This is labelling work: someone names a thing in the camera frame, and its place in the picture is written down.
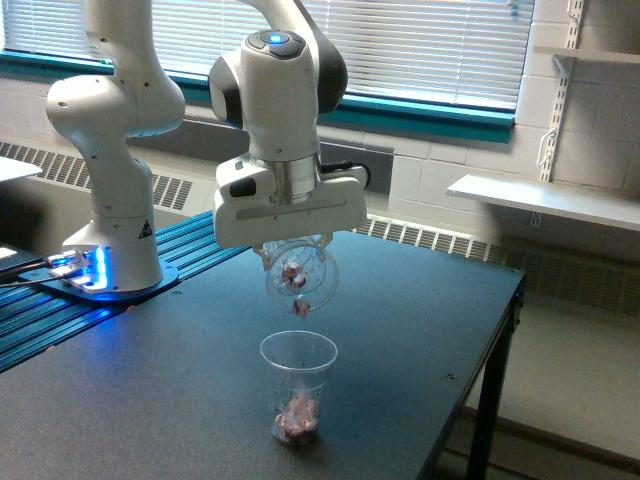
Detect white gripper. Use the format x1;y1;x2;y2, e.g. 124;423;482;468
214;154;368;270

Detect clear plastic cup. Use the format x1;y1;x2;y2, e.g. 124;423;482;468
259;330;338;448
264;236;339;318

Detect pink and white candies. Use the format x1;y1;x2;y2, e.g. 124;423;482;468
275;260;318;445

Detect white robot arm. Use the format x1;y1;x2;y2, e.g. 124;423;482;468
46;1;368;297

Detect clear plastic cup on table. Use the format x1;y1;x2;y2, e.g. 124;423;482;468
259;330;338;448

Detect black table leg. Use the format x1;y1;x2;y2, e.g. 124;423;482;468
465;279;526;479

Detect white window blinds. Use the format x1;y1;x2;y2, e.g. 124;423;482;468
1;1;534;111

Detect baseboard radiator grille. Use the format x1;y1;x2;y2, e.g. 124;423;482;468
1;141;639;317

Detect white desk corner left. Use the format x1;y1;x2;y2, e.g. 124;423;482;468
0;157;42;182

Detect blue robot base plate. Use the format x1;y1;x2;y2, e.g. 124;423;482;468
39;261;179;305

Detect black cable on base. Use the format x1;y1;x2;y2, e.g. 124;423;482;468
0;258;66;287

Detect white wall shelf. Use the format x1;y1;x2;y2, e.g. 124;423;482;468
534;46;640;65
447;174;639;231

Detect white shelf rail bracket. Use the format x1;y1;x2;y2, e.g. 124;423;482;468
536;0;584;183

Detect white upper wall shelf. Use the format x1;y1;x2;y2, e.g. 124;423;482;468
534;46;640;65

